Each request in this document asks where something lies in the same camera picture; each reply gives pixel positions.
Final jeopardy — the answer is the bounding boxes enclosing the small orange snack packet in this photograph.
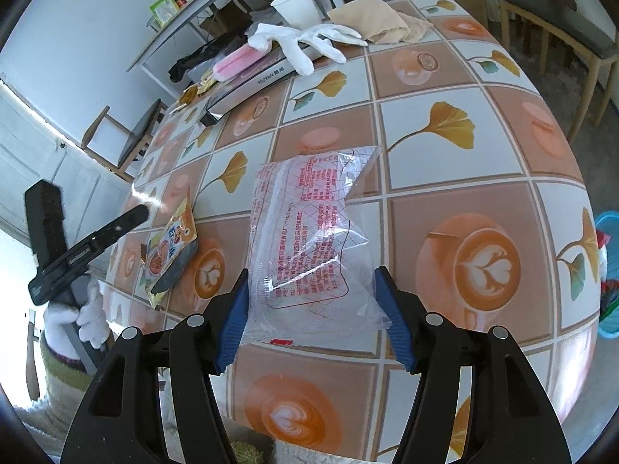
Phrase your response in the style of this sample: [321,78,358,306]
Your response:
[140,196,198,308]

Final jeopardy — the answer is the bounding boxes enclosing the clear printed plastic bag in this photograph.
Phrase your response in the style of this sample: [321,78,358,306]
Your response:
[243,146,390,347]

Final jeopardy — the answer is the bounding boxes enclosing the pink sheet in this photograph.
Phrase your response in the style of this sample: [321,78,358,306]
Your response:
[212,43,272,82]

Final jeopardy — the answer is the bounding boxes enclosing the blue plastic trash basket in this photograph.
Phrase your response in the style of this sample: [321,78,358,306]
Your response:
[595,211,619,339]

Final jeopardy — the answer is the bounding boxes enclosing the grey cable product box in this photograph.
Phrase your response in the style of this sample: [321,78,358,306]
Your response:
[200,47,295,126]

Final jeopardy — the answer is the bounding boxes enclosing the white cloth glove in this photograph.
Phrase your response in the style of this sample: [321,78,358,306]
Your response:
[248,23,367,77]

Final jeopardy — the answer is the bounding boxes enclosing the beige paper napkin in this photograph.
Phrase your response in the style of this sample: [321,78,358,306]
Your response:
[327,0,433,45]

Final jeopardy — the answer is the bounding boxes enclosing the left white gloved hand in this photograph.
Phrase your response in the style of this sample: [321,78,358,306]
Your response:
[44,278,111,359]

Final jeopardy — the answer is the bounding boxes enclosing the white door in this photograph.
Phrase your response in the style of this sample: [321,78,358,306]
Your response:
[0,85,129,244]

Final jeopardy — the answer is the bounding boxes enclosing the left wooden chair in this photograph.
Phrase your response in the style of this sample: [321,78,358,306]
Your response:
[80,99,168,183]

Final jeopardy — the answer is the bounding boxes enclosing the patterned tablecloth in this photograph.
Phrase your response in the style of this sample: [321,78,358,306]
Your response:
[101,0,604,462]

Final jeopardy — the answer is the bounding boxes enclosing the black bag under table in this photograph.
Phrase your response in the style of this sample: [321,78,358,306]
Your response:
[168,28,248,83]

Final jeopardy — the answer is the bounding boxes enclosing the green packet on shelf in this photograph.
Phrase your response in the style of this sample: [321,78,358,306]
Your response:
[149,0,180,27]

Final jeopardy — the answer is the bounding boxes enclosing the white paper cup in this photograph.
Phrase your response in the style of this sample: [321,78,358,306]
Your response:
[271,0,322,29]

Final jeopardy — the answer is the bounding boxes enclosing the cardboard box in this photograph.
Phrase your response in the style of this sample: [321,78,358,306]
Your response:
[454,0,489,27]

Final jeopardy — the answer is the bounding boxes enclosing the wooden chair black seat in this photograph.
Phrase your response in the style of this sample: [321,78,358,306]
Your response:
[498,0,618,143]

